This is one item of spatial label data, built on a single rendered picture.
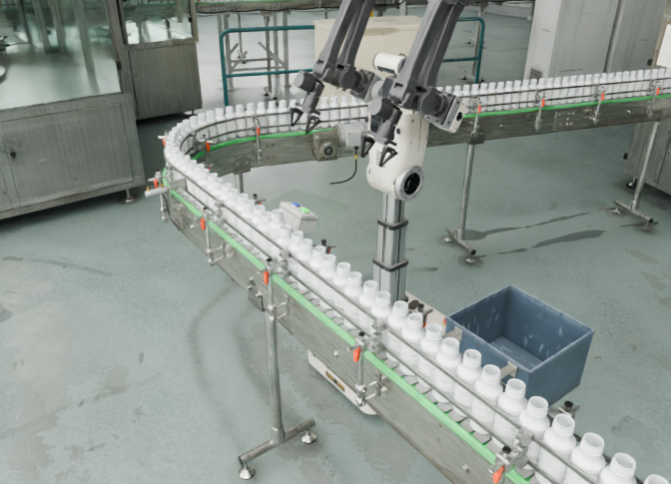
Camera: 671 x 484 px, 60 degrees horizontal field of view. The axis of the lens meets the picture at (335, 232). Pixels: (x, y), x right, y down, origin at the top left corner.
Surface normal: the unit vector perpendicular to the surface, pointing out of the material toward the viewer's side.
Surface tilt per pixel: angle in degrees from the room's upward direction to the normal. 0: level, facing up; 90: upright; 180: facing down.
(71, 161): 90
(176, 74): 90
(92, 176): 90
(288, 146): 90
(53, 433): 0
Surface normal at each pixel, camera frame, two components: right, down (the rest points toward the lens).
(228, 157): 0.69, 0.34
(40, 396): 0.00, -0.88
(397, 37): 0.32, 0.45
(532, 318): -0.80, 0.28
